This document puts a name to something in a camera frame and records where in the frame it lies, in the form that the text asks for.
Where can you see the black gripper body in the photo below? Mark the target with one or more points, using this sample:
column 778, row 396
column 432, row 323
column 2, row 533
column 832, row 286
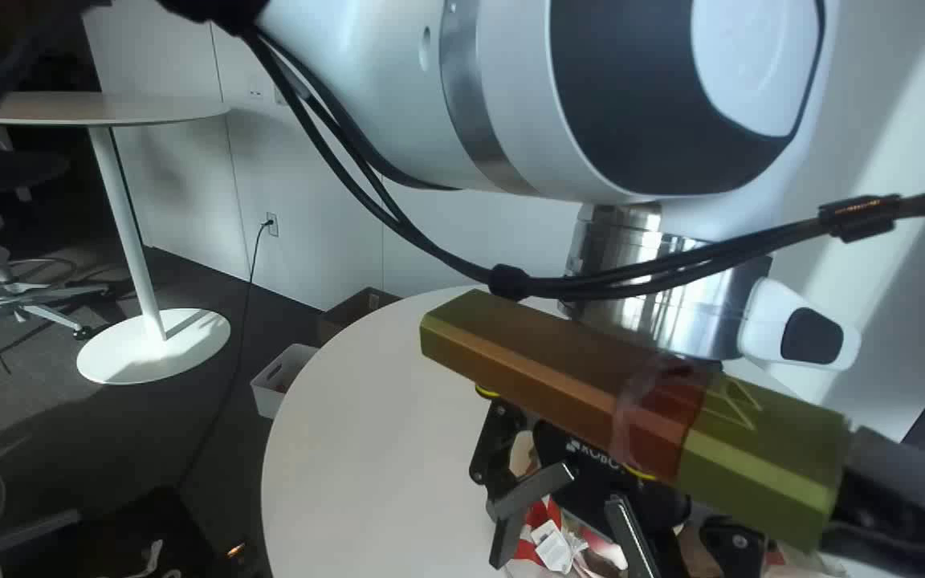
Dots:
column 591, row 486

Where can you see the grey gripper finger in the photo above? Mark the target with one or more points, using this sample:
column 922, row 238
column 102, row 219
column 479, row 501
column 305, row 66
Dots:
column 532, row 500
column 630, row 533

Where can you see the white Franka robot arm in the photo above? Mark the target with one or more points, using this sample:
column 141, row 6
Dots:
column 376, row 98

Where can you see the white bin on floor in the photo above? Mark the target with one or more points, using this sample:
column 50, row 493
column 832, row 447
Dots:
column 282, row 379

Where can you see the dark equipment with orange light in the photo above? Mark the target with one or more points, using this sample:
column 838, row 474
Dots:
column 161, row 542

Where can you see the black office chair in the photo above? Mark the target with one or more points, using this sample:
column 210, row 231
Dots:
column 15, row 292

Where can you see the white round pedestal side table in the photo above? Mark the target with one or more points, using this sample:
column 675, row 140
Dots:
column 125, row 212

